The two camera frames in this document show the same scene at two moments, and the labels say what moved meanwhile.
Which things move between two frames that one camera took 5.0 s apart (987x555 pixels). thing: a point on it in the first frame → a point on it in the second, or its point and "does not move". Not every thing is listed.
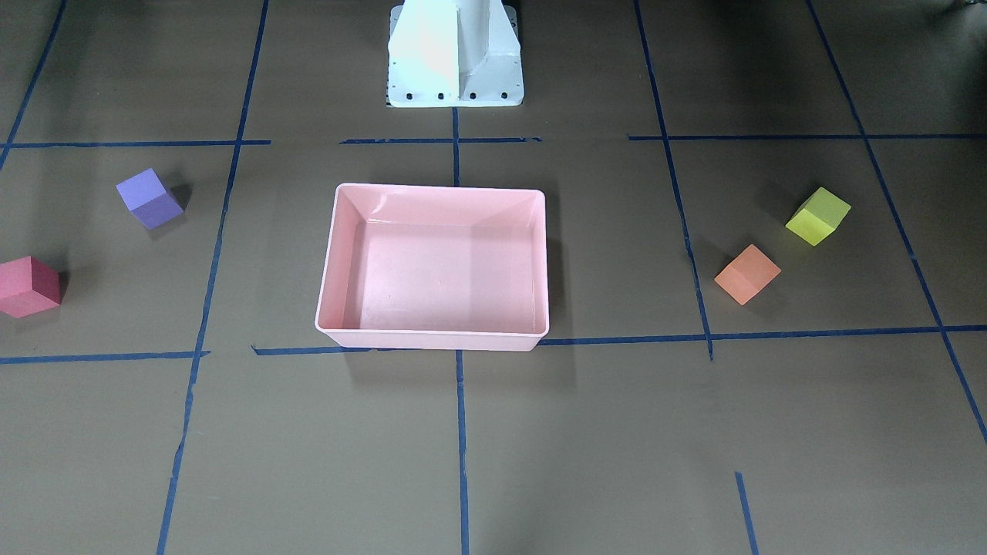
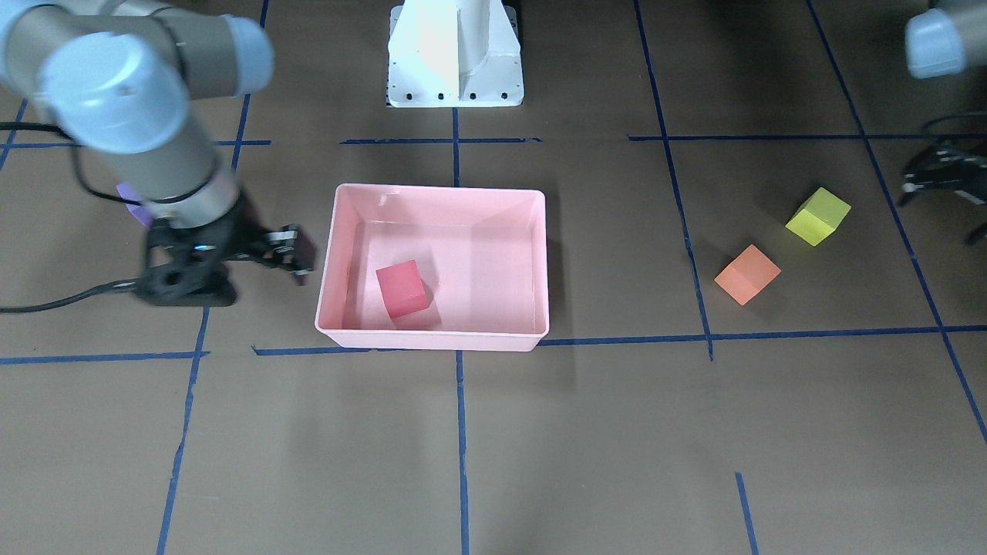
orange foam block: x=747 y=274 does not move
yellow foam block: x=819 y=216 does not move
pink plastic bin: x=435 y=267 does not move
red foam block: x=28 y=287 → x=402 y=289
